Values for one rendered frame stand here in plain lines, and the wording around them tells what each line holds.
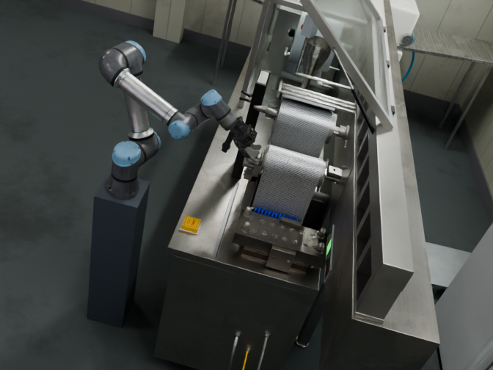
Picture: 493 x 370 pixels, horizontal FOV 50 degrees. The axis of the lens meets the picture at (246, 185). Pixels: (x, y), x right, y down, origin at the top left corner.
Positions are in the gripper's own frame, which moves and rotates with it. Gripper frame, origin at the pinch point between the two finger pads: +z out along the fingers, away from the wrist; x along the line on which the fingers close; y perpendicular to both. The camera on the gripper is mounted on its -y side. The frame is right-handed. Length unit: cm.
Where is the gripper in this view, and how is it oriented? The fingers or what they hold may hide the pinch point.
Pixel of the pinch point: (254, 159)
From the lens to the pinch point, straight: 227.7
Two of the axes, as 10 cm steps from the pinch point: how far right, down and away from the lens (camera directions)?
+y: 7.9, -4.1, -4.7
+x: 1.7, -5.9, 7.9
